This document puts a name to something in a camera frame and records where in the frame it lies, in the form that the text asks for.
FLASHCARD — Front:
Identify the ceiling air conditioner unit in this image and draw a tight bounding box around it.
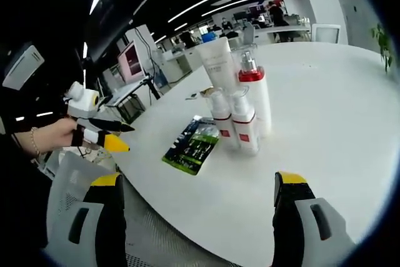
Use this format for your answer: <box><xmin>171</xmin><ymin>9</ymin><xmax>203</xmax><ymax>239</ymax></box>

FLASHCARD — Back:
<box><xmin>2</xmin><ymin>44</ymin><xmax>46</xmax><ymax>90</ymax></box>

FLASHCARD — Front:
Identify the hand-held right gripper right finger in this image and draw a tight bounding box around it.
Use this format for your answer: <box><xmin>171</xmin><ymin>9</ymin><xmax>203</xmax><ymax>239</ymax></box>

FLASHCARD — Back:
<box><xmin>272</xmin><ymin>171</ymin><xmax>357</xmax><ymax>267</ymax></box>

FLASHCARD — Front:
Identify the beaded bracelet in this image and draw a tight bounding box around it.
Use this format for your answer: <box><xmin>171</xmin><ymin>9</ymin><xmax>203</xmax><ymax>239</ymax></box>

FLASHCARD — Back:
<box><xmin>30</xmin><ymin>126</ymin><xmax>42</xmax><ymax>159</ymax></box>

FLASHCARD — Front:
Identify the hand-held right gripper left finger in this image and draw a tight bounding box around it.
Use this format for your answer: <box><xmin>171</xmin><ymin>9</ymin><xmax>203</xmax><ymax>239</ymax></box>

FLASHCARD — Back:
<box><xmin>57</xmin><ymin>173</ymin><xmax>128</xmax><ymax>267</ymax></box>

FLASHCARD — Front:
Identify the white frame chair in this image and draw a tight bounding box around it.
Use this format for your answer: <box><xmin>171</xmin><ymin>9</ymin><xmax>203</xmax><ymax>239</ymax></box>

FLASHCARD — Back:
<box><xmin>311</xmin><ymin>23</ymin><xmax>342</xmax><ymax>45</ymax></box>

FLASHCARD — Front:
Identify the laptop with pink screen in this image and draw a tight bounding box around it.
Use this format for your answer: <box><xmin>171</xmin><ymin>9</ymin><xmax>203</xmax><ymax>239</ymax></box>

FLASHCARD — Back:
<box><xmin>104</xmin><ymin>39</ymin><xmax>148</xmax><ymax>108</ymax></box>

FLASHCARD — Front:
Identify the grey mesh office chair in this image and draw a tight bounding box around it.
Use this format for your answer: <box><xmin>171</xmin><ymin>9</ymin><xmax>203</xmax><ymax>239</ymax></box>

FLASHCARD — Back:
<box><xmin>46</xmin><ymin>149</ymin><xmax>201</xmax><ymax>267</ymax></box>

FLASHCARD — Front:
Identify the person's left hand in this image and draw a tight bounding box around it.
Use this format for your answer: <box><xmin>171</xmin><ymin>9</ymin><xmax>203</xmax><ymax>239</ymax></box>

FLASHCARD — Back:
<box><xmin>37</xmin><ymin>119</ymin><xmax>79</xmax><ymax>151</ymax></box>

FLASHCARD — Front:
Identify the black tripod stand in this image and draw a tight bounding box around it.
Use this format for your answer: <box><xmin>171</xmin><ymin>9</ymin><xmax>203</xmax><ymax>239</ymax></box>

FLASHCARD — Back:
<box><xmin>141</xmin><ymin>74</ymin><xmax>163</xmax><ymax>99</ymax></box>

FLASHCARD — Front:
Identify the tall red-collared skincare bottle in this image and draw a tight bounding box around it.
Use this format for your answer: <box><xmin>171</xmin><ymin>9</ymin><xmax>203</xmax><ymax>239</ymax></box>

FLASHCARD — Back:
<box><xmin>236</xmin><ymin>50</ymin><xmax>273</xmax><ymax>139</ymax></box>

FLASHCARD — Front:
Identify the green skincare sachet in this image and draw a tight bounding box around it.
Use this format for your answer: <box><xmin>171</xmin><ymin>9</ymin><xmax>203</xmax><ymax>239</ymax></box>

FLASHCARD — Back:
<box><xmin>161</xmin><ymin>114</ymin><xmax>220</xmax><ymax>176</ymax></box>

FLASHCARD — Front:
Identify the white skincare tube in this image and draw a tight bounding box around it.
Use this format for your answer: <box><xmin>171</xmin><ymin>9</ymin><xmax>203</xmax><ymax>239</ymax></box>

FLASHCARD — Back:
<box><xmin>195</xmin><ymin>36</ymin><xmax>238</xmax><ymax>93</ymax></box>

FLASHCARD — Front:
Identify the blue storage box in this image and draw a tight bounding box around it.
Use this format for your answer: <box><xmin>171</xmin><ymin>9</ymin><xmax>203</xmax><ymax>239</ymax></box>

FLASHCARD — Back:
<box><xmin>201</xmin><ymin>32</ymin><xmax>219</xmax><ymax>44</ymax></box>

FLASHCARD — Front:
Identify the small white pump skincare bottle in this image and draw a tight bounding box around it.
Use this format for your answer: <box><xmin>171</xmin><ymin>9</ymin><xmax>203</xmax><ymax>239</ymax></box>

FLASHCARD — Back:
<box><xmin>230</xmin><ymin>93</ymin><xmax>263</xmax><ymax>158</ymax></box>
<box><xmin>208</xmin><ymin>87</ymin><xmax>242</xmax><ymax>149</ymax></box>

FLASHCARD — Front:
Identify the potted green plant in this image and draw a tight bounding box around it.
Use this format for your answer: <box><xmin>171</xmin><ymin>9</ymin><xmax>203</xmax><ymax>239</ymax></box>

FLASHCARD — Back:
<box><xmin>371</xmin><ymin>22</ymin><xmax>395</xmax><ymax>74</ymax></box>

